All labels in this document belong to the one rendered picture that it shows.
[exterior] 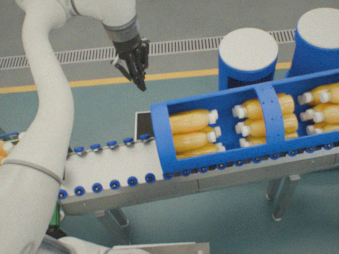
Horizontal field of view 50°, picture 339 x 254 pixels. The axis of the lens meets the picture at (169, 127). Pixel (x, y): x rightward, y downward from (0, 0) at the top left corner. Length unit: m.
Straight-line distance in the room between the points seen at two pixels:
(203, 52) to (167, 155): 2.00
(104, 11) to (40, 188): 0.45
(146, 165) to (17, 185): 1.06
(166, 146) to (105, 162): 0.42
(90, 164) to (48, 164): 1.06
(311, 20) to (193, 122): 0.90
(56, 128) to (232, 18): 3.01
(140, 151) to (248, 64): 0.64
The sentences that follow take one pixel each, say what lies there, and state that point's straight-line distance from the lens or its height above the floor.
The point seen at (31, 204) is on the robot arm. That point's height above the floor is 1.84.
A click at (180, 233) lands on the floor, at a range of 2.44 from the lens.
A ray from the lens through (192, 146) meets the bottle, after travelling 1.38.
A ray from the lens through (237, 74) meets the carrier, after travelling 1.75.
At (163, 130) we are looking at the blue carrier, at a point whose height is 1.22.
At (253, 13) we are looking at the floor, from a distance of 3.59.
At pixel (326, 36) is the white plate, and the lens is 1.93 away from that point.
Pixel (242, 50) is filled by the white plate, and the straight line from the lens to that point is 1.80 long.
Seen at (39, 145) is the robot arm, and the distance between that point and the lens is 0.62.
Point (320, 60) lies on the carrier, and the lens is 1.93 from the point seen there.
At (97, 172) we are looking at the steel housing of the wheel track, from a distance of 1.64.
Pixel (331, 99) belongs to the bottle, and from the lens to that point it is 1.52.
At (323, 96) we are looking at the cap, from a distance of 1.50.
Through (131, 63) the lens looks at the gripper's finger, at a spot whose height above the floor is 1.59.
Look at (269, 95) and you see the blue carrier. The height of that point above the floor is 1.23.
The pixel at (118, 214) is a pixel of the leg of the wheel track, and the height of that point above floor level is 0.23.
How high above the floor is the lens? 2.33
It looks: 57 degrees down
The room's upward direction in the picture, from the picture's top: 12 degrees counter-clockwise
